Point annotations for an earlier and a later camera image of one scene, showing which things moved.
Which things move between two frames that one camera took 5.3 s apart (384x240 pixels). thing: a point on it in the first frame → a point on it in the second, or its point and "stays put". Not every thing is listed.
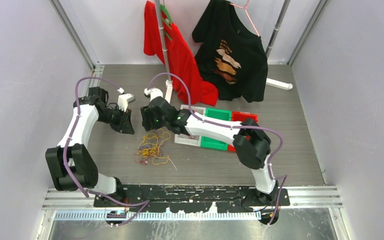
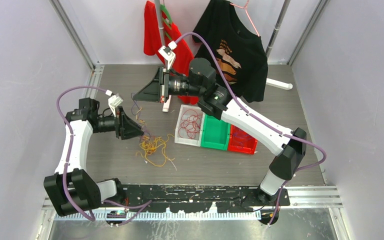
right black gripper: [148, 122] → [151, 92]
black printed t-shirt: [229, 54] stays put
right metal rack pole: [278, 22] stays put
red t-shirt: [181, 60] stays put
